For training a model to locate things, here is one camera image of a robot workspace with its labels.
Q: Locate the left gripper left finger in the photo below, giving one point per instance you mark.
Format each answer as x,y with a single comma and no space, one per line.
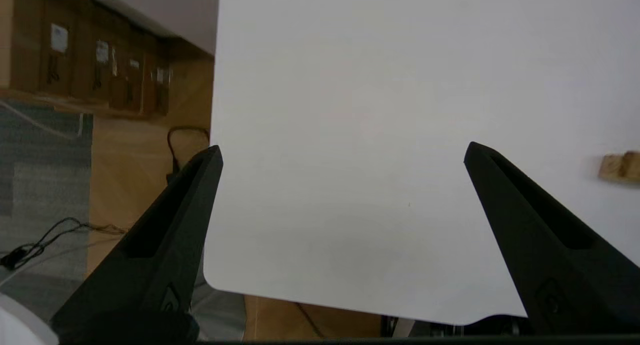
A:
160,250

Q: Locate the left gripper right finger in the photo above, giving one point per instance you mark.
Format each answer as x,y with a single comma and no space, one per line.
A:
560,265

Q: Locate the arched wooden building block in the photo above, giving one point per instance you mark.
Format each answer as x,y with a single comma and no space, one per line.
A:
610,167

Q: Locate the rectangular wooden building block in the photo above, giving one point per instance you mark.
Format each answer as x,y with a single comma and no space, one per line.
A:
632,165

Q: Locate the white rounded robot base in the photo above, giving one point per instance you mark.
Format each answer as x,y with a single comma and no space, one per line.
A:
20,325

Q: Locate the brown cardboard box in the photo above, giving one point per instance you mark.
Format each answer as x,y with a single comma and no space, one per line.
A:
145,90
62,60
102,75
25,40

